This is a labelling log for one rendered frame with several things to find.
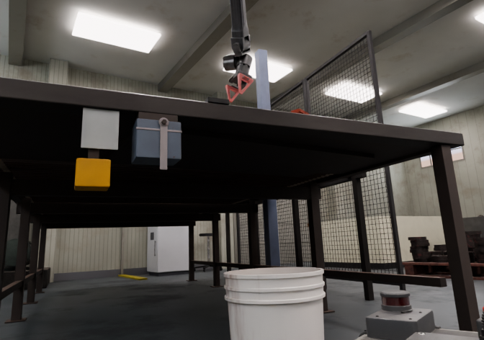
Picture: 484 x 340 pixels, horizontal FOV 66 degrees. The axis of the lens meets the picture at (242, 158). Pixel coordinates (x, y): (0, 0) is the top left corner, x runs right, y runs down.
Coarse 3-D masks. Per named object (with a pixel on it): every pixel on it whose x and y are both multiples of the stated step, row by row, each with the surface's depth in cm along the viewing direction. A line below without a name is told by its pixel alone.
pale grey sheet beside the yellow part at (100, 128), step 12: (84, 108) 107; (84, 120) 107; (96, 120) 108; (108, 120) 109; (84, 132) 106; (96, 132) 107; (108, 132) 109; (84, 144) 105; (96, 144) 106; (108, 144) 108
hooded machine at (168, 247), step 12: (156, 228) 633; (168, 228) 638; (180, 228) 649; (156, 240) 628; (168, 240) 633; (180, 240) 645; (156, 252) 623; (168, 252) 629; (180, 252) 640; (156, 264) 618; (168, 264) 624; (180, 264) 635
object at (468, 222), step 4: (480, 216) 536; (464, 220) 551; (468, 220) 547; (472, 220) 543; (476, 220) 539; (480, 220) 535; (464, 224) 550; (468, 224) 546; (472, 224) 542; (476, 224) 539; (480, 224) 535; (468, 228) 546; (472, 228) 541; (476, 228) 538; (480, 228) 534
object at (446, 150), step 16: (432, 160) 171; (448, 160) 167; (448, 176) 165; (448, 192) 163; (448, 208) 162; (448, 224) 162; (448, 240) 162; (464, 240) 160; (448, 256) 161; (464, 256) 157; (464, 272) 155; (464, 288) 154; (464, 304) 154; (464, 320) 153
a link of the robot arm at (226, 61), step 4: (236, 44) 154; (236, 48) 155; (240, 48) 155; (248, 48) 161; (236, 52) 156; (240, 52) 155; (244, 52) 158; (248, 52) 160; (224, 56) 163; (228, 56) 162; (232, 56) 161; (224, 60) 164; (228, 60) 162; (232, 60) 161; (224, 64) 163; (228, 64) 162; (232, 64) 161; (224, 68) 165; (228, 68) 164; (232, 68) 163
